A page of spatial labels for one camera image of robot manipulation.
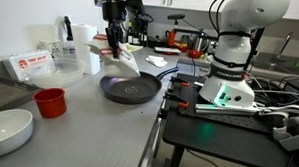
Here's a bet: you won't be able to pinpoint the dark nonstick frying pan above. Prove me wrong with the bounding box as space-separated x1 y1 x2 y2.
99 64 179 106

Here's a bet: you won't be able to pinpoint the white towel red stripes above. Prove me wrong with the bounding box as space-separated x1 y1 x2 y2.
84 32 143 79

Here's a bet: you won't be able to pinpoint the small red bowl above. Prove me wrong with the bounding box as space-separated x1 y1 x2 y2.
187 49 204 59

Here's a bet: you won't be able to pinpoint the white first aid kit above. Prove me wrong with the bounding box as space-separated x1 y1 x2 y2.
1 48 58 83

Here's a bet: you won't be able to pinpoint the dark brown tray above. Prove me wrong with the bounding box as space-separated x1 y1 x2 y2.
0 76 43 118

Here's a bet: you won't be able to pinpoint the steel kettle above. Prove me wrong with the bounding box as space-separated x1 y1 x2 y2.
192 33 209 54

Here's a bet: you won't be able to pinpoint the steel sink faucet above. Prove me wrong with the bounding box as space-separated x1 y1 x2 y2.
271 30 294 66

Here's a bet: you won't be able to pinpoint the clear plastic container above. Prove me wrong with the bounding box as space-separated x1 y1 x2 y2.
23 56 87 91

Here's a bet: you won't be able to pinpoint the black clamp orange tip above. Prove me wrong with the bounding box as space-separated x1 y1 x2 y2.
163 91 191 109
168 75 192 88

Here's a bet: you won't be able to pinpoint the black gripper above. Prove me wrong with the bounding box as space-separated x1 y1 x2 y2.
104 20 126 60

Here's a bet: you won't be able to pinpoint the black robot table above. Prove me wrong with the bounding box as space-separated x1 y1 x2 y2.
160 72 299 167

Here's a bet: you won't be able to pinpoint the white paper towel roll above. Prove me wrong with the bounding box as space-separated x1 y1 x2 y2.
69 23 103 76

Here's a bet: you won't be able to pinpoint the white patterned box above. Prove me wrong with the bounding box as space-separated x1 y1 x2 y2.
36 39 65 59

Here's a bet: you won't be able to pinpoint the spray bottle black trigger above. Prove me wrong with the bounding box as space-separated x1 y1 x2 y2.
61 15 78 60

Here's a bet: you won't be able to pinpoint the crumpled white napkin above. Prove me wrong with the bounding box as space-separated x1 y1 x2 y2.
145 54 168 68

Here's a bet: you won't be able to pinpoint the black perforated breadboard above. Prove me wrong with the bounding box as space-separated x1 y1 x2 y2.
169 72 278 134

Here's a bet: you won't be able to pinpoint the black cable bundle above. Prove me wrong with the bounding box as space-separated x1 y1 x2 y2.
245 71 299 112

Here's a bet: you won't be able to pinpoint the dark wine bottles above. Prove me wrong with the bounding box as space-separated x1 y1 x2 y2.
126 21 150 47

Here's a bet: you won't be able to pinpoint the yellow patterned cloth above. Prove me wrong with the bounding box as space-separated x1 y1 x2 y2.
124 42 145 54

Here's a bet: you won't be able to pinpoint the white plate red rim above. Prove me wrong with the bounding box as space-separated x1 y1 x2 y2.
153 46 183 57

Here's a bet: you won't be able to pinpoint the white upper cabinet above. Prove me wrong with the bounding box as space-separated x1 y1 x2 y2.
125 0 299 22

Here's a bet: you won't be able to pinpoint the aluminium rail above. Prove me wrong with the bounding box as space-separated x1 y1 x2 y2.
194 103 261 117

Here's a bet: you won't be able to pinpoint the red plastic cup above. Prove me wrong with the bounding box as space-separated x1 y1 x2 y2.
31 86 68 120

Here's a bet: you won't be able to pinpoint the red kettle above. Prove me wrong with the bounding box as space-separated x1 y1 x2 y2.
164 29 177 48

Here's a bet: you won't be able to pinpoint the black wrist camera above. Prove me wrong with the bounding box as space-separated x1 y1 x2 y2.
125 0 147 18

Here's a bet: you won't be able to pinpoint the white ceramic bowl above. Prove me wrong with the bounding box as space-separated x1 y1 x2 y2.
0 107 35 160

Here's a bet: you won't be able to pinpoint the grey controller device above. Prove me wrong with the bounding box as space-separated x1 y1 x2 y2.
271 112 299 153

